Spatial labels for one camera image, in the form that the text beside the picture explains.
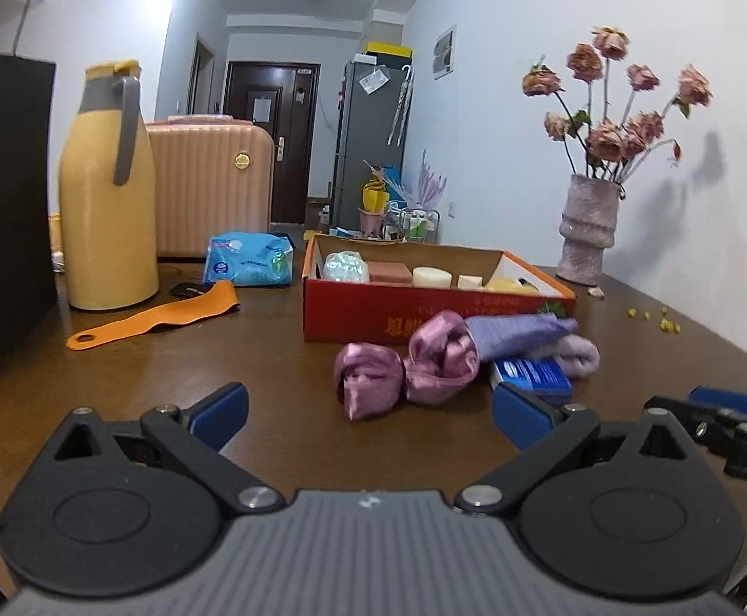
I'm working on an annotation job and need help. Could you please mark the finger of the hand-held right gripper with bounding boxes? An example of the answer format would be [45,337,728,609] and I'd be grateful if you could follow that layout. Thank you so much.
[689,386,747,417]
[643,396,743,456]

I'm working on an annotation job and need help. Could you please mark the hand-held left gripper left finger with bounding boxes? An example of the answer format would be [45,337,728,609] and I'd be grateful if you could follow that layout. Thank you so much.
[36,381,286,516]

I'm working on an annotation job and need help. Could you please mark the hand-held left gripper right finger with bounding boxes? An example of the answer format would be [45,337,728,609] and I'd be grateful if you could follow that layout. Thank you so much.
[454,381,711,518]

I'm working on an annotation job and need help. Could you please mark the yellow plush toy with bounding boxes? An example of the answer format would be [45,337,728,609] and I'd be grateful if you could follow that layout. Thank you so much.
[485,277,541,296]

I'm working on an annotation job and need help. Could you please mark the white round sponge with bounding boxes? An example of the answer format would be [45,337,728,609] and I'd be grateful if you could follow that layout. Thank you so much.
[412,266,453,289]

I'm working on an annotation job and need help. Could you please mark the red cardboard box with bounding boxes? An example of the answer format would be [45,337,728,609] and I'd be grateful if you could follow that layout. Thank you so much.
[302,234,578,344]

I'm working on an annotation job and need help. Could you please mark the pink rectangular sponge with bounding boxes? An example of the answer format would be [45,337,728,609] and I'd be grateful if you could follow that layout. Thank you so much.
[366,261,413,286]

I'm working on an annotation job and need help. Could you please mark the iridescent clear bag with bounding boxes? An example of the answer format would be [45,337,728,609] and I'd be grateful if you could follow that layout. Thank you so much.
[323,250,370,284]

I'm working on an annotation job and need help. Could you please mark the blue tissue pack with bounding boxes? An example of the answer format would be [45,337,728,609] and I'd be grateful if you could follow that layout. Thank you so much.
[490,358,573,405]

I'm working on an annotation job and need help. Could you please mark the purple folded towel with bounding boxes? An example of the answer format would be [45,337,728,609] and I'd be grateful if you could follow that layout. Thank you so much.
[465,314,601,381]

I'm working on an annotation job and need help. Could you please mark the scattered yellow buds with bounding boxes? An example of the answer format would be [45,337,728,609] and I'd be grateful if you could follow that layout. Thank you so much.
[626,306,682,336]

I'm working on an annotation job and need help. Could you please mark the pink satin bow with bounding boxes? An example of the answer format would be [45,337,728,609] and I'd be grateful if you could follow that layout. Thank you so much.
[333,310,480,423]

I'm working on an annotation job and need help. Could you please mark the blue wet wipes packet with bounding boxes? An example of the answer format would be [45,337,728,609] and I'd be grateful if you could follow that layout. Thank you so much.
[203,233,298,287]

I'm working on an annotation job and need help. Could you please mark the textured lilac vase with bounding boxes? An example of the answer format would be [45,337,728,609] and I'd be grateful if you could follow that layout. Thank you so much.
[556,173,624,286]

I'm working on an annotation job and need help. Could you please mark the pink ribbed suitcase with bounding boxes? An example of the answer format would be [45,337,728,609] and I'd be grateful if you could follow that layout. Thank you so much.
[144,114,276,261]

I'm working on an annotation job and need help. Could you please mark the yellow thermos jug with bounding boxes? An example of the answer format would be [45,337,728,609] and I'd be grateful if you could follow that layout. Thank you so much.
[59,59,160,312]

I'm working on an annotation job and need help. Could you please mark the purple decorative grass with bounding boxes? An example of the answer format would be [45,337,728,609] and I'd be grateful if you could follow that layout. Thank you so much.
[402,149,448,206]

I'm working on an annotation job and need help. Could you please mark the yellow folded item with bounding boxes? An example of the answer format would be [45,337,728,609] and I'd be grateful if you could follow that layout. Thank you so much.
[362,181,390,214]

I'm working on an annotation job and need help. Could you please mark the dark brown door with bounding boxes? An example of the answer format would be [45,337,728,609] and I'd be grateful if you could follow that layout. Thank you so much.
[225,61,321,225]

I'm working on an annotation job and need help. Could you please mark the dried pink roses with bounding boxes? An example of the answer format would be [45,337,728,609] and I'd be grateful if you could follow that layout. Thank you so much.
[522,26,713,184]

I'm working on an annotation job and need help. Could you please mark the black paper bag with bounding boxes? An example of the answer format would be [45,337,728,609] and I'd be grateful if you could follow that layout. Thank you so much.
[0,0,59,392]

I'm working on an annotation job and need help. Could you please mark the grey refrigerator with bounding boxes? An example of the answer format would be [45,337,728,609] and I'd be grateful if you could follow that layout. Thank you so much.
[330,59,415,228]

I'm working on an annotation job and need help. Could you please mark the hanging folded umbrella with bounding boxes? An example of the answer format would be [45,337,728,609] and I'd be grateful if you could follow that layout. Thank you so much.
[387,64,415,147]

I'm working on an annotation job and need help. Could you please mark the side room door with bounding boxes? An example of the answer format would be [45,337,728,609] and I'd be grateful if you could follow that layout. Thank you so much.
[189,35,217,117]

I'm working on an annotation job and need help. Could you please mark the orange rubber strap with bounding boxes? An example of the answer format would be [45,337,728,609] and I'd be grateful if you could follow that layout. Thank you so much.
[67,280,242,352]

